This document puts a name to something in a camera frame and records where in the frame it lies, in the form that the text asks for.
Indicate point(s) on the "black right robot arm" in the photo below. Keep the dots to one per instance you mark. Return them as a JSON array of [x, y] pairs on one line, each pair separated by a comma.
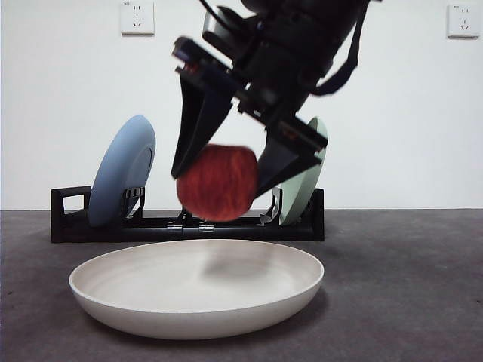
[[305, 22]]

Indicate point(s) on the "green plate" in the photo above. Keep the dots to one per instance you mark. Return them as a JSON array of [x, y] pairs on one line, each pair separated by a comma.
[[298, 196]]

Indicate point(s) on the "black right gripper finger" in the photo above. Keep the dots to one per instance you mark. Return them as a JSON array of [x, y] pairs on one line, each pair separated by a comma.
[[198, 120], [277, 162]]

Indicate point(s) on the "black plate rack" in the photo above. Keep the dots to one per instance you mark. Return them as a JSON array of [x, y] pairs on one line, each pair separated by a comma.
[[94, 234]]

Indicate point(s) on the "red apple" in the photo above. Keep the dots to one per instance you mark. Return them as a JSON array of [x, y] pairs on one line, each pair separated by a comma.
[[219, 184]]

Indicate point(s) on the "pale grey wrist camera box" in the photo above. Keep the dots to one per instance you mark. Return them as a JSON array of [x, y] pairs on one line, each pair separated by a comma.
[[217, 28]]

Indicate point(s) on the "blue plate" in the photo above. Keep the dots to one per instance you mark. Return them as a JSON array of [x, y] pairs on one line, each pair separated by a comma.
[[117, 169]]

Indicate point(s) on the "white wall socket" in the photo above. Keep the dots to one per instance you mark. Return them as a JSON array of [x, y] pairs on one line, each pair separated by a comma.
[[137, 19], [463, 20]]

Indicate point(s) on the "pale yellow plate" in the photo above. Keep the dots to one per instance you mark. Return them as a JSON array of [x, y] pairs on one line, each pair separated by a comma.
[[158, 301]]

